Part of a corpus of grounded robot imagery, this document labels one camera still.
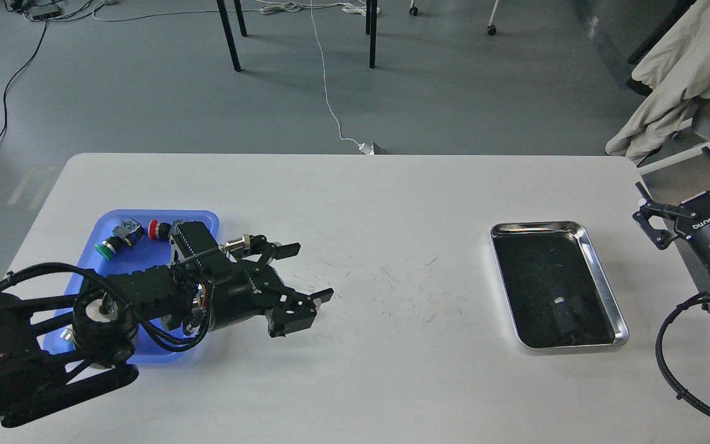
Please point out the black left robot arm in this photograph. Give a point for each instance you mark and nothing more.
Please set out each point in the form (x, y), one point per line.
(171, 304)

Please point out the red push button switch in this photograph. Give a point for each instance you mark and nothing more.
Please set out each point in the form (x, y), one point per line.
(159, 231)

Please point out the black table leg left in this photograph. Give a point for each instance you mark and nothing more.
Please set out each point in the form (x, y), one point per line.
(228, 30)

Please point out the white power adapter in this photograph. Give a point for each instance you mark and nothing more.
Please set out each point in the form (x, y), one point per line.
(371, 149)

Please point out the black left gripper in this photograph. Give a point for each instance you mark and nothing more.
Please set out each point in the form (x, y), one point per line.
(256, 289)

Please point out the black table leg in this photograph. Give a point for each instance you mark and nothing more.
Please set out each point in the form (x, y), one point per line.
(228, 30)
(371, 9)

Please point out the green push button switch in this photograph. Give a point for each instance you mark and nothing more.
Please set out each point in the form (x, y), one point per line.
(125, 234)

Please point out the silver metal tray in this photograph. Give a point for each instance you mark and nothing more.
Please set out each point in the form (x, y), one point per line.
(555, 286)

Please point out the black table leg right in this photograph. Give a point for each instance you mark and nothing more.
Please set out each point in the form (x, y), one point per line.
(371, 9)

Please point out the yellow push button switch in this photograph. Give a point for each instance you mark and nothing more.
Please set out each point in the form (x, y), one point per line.
(67, 335)

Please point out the beige cloth on chair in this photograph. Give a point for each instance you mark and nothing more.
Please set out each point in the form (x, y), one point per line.
(677, 69)

